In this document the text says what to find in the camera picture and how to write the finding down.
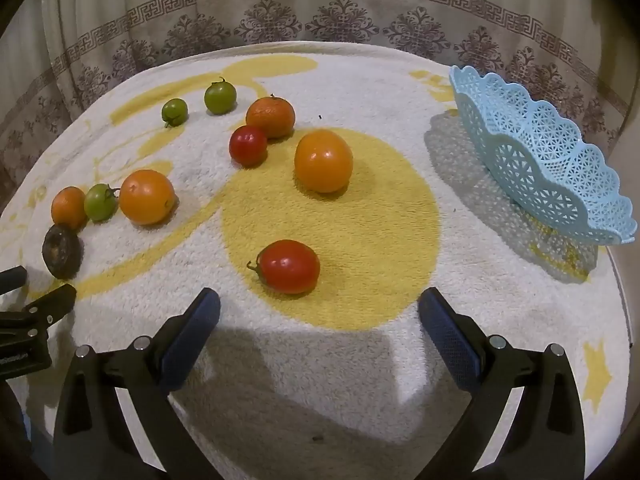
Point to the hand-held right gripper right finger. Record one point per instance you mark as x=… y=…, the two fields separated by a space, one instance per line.
x=450 y=340

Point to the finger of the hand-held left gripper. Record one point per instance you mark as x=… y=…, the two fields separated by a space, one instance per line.
x=52 y=300
x=12 y=280

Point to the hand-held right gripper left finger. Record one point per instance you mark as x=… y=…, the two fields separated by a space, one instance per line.
x=192 y=340

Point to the dark brown wrinkled fruit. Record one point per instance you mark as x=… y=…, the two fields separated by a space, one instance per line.
x=61 y=251

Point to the small orange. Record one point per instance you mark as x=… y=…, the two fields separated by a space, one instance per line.
x=67 y=207

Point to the green tomato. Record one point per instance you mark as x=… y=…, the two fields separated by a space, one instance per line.
x=220 y=97
x=174 y=111
x=100 y=202

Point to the oval red tomato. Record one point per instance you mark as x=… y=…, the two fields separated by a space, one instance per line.
x=289 y=266

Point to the medium smooth orange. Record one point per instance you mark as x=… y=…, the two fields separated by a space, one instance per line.
x=147 y=197

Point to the light blue plastic lattice basket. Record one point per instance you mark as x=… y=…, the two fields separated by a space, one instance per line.
x=542 y=160

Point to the large orange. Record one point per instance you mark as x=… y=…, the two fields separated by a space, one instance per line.
x=323 y=161

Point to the white and yellow towel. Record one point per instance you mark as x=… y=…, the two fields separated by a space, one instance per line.
x=350 y=370

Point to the round red tomato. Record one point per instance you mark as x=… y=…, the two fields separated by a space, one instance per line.
x=248 y=146

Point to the orange tangerine with stem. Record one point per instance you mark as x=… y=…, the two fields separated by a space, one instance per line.
x=271 y=116

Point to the beige patterned cloth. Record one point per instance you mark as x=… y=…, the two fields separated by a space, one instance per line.
x=320 y=5

